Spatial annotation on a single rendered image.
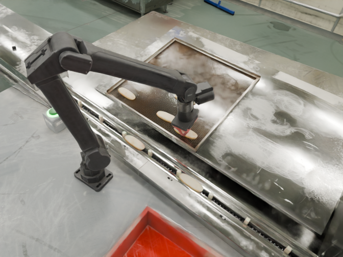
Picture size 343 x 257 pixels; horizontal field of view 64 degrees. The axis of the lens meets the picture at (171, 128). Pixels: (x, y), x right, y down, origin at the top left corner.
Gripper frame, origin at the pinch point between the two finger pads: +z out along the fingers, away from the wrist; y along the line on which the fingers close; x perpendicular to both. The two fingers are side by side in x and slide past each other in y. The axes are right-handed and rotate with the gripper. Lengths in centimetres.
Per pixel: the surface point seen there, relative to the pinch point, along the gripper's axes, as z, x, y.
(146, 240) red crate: 1.5, -9.3, -41.8
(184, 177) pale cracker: 2.2, -8.7, -16.8
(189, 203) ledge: 0.6, -15.2, -25.0
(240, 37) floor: 134, 55, 251
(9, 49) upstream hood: -4, 99, -1
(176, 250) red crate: 2.1, -18.6, -39.3
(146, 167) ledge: 1.0, 4.7, -20.5
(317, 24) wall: 141, -25, 337
